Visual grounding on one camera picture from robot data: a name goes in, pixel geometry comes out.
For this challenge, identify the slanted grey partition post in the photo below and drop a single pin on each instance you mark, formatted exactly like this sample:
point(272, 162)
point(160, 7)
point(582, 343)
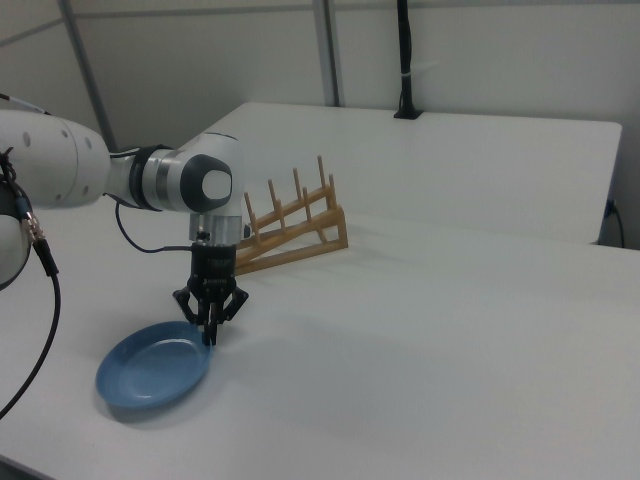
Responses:
point(87, 75)

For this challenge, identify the black camera pole with clamp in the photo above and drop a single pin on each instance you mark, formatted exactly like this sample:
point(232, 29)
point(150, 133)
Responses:
point(406, 60)

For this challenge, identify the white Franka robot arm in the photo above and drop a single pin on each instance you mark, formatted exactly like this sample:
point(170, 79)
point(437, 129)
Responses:
point(50, 165)

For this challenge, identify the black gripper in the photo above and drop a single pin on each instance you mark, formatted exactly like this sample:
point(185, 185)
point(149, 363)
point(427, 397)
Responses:
point(215, 265)

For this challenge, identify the grey metal partition post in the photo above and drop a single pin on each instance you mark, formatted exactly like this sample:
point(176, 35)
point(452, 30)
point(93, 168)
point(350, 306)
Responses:
point(327, 50)

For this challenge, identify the blue round plate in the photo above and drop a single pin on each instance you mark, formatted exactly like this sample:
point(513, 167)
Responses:
point(150, 370)

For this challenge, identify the wooden plate rack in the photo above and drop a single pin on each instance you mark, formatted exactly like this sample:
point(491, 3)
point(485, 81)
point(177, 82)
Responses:
point(300, 240)

